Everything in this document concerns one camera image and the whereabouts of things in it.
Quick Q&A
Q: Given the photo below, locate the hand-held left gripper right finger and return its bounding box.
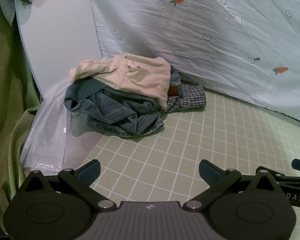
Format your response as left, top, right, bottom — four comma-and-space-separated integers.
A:
185, 159, 278, 210

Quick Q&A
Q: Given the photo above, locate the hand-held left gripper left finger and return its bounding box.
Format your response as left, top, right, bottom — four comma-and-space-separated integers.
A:
22, 159, 115, 210

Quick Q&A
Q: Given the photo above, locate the cream hoodie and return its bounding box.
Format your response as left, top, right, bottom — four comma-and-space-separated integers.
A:
69, 52, 171, 110

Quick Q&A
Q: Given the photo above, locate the green checked bed sheet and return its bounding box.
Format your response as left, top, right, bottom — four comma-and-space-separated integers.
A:
62, 80, 300, 240

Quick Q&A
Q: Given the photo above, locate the clear plastic bag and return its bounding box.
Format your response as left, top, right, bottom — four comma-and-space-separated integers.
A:
19, 57, 108, 173

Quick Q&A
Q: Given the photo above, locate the blue checked shirt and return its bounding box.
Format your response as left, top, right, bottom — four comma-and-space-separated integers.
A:
140, 84, 207, 120

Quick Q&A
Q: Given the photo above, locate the green curtain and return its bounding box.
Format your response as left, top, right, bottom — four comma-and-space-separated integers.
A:
0, 0, 43, 233

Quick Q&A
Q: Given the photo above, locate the light blue printed duvet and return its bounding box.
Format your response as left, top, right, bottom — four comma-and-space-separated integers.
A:
88, 0, 300, 126

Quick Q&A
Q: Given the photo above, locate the white board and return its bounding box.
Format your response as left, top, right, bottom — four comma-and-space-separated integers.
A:
14, 0, 103, 98

